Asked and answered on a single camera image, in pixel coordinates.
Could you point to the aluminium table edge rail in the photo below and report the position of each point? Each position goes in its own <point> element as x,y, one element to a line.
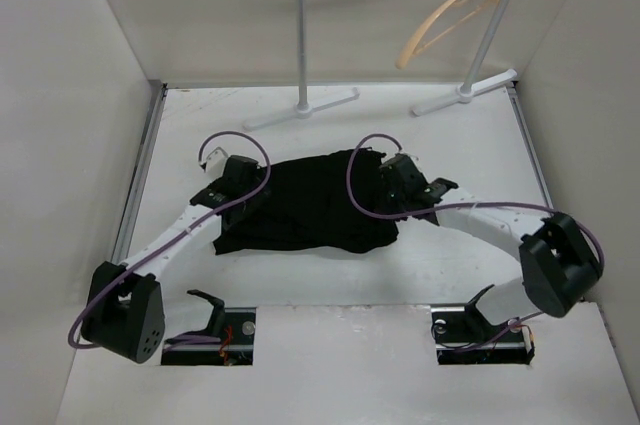
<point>140,172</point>

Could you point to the black trousers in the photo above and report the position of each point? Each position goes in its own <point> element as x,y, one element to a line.
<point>308,207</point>

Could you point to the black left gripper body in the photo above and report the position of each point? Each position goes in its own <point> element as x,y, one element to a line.
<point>252,203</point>

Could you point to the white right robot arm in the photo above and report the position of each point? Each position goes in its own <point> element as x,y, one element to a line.
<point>557,264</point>

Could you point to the beige wooden hanger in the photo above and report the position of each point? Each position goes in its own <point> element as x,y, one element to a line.
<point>443,21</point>

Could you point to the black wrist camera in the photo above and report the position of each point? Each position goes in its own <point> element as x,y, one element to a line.
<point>400,175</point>
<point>241,174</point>

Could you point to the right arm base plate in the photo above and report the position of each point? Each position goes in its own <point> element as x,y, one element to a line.
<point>463,336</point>

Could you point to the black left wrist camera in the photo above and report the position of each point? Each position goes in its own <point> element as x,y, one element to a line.
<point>241,174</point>

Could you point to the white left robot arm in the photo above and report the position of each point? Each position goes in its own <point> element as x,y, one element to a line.
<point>127,312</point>

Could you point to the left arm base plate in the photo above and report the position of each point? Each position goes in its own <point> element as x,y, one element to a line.
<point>230,344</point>

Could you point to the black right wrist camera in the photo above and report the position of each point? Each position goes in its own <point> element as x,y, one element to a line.
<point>400,175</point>

